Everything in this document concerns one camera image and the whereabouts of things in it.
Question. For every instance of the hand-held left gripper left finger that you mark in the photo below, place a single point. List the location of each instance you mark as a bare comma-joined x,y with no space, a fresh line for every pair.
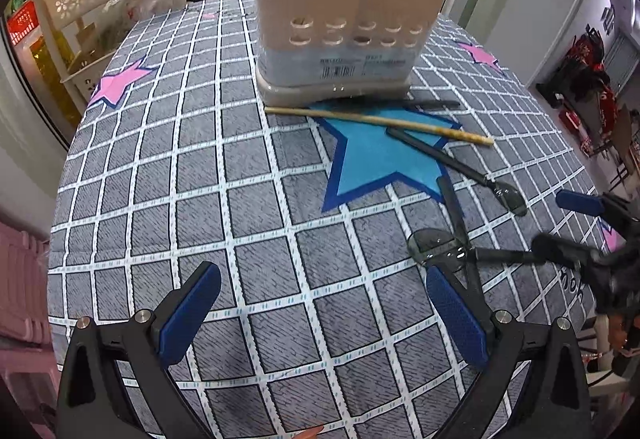
192,319

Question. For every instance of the pink plastic stool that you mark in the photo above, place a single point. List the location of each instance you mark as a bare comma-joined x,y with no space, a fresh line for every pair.
25,319

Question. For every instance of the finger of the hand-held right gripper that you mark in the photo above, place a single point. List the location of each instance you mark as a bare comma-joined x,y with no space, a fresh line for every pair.
580,203
565,250

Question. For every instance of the red plastic crate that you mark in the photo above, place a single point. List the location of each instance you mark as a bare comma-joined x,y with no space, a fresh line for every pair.
24,24

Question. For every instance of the beige plastic utensil holder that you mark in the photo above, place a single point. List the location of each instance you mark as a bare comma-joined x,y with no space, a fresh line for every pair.
340,14

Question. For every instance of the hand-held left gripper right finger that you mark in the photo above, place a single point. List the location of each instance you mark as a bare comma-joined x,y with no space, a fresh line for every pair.
457,319

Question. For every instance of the red hanging decorations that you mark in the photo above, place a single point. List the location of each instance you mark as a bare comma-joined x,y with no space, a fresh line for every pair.
585,69

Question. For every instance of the person's left hand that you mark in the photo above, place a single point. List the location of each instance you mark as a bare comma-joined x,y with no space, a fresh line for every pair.
310,433

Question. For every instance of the grey checked star tablecloth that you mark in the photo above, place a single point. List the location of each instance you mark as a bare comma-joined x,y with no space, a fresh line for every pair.
200,169

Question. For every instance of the black chopstick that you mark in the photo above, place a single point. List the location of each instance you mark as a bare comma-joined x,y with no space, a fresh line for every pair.
440,104
452,214

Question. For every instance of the wall picture frames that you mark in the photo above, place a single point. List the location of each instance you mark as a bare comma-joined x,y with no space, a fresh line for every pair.
607,19

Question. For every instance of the wooden chopstick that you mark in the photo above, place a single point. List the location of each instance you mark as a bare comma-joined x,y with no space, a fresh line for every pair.
375,120

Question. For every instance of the person's right hand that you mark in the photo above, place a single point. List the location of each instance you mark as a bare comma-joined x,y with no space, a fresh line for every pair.
620,339

